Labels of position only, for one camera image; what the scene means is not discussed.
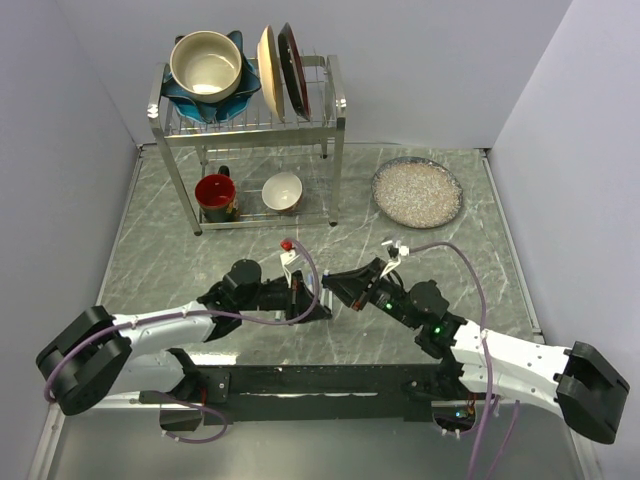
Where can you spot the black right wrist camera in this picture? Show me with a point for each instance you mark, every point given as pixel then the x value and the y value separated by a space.
pixel 396 251

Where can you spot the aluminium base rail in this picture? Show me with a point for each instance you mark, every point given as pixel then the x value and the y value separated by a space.
pixel 224 394

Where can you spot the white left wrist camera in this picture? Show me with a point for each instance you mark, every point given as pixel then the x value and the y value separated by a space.
pixel 290 260

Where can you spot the red and black mug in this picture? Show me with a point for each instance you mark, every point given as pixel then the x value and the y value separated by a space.
pixel 216 196

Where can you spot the blue flower-shaped dish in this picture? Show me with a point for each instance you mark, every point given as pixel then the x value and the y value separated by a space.
pixel 221 111

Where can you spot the white ceramic bowl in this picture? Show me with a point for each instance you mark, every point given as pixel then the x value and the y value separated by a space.
pixel 282 192

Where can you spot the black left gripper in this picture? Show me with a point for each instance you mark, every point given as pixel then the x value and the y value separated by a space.
pixel 299 300

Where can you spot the white marker with purple tip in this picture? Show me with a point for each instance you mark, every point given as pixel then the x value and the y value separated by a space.
pixel 313 285

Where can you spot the cream upright plate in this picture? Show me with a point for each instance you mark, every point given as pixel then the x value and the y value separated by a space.
pixel 269 73

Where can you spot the dark red upright plate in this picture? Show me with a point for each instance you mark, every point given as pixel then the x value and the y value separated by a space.
pixel 293 70

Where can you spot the steel dish rack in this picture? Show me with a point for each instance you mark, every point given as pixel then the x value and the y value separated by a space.
pixel 256 145

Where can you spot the speckled brown plate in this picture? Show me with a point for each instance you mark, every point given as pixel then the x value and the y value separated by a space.
pixel 417 192

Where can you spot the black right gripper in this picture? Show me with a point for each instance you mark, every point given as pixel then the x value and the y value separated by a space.
pixel 351 288

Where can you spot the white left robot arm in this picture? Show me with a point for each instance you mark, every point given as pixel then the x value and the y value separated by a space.
pixel 101 354

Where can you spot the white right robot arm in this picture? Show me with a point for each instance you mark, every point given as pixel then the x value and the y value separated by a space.
pixel 576 383

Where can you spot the large beige bowl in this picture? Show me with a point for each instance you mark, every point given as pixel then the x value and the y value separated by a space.
pixel 207 65

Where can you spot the grey pen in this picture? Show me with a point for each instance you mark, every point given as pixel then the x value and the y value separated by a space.
pixel 326 294

